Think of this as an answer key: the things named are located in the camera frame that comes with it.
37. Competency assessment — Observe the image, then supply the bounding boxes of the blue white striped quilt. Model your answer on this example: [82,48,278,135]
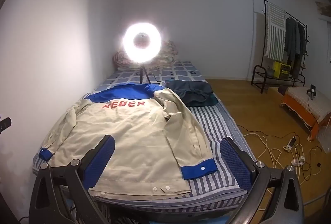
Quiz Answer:
[32,99,258,217]

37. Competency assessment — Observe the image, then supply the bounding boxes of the white power strip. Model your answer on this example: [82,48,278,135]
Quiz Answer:
[283,136,298,152]

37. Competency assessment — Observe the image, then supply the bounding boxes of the ring light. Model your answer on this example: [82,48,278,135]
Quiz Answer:
[122,22,164,64]

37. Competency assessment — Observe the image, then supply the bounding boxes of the dark hanging clothes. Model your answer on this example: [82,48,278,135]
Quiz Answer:
[284,17,308,80]

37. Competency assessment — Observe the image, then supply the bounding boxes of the white power strips and cables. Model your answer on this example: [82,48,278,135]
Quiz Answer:
[236,124,322,186]

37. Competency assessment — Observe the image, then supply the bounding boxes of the small black device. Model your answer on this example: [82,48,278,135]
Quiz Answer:
[306,85,318,100]

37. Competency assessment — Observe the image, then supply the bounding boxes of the floral bedding bundle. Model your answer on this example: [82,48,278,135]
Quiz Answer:
[112,40,179,71]

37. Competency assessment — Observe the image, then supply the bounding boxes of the blue checked bed sheet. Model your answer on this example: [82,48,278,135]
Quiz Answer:
[94,60,207,93]

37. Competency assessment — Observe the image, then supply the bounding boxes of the green white striped towel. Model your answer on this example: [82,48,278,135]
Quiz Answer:
[265,0,287,60]

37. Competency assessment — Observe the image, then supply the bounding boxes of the dark blue clothes pile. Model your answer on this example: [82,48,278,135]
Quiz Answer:
[165,80,218,107]

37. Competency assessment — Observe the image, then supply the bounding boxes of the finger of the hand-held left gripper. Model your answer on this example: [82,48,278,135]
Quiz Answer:
[0,117,12,134]

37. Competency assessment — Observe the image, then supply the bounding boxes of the black metal clothes rack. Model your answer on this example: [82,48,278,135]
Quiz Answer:
[251,0,311,94]

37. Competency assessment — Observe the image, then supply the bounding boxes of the beige and blue jacket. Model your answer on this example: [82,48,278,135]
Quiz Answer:
[39,84,218,199]

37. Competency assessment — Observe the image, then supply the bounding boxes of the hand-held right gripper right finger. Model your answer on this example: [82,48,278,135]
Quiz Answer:
[220,137,305,224]

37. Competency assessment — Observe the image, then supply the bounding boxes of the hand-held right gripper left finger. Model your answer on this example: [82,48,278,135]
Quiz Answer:
[29,134,115,224]

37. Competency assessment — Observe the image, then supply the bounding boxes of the black tripod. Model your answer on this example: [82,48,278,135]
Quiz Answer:
[138,62,153,85]

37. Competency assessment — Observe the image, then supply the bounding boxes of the wall poster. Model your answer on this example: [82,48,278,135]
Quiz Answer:
[315,1,331,18]

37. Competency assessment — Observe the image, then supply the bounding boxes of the yellow box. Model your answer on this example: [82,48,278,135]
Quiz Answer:
[273,61,291,78]

